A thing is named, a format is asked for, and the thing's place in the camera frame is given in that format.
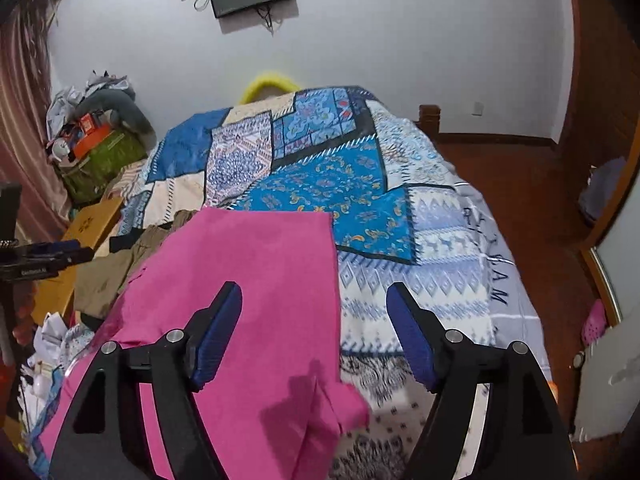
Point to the orange box in basket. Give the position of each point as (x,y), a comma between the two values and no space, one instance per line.
(89,141)

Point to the yellow hoop behind bed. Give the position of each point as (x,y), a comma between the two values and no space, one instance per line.
(267,81)

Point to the black garment under olive pants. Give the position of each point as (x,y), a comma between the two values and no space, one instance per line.
(121,242)

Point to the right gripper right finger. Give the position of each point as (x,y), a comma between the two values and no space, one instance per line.
(496,399)

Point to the striped maroon curtain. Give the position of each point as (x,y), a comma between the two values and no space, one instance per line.
(25,99)

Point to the green laundry basket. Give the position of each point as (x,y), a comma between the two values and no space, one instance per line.
(87,180)

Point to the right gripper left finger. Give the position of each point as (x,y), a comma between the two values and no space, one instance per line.
(105,433)

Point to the brown wooden door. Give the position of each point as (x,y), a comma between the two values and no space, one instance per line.
(603,107)

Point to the pink pants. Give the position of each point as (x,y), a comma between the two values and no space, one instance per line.
(276,408)

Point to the blue patchwork quilt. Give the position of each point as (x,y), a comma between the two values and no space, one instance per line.
(400,214)

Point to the olive green pants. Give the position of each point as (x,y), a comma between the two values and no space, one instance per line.
(100,281)

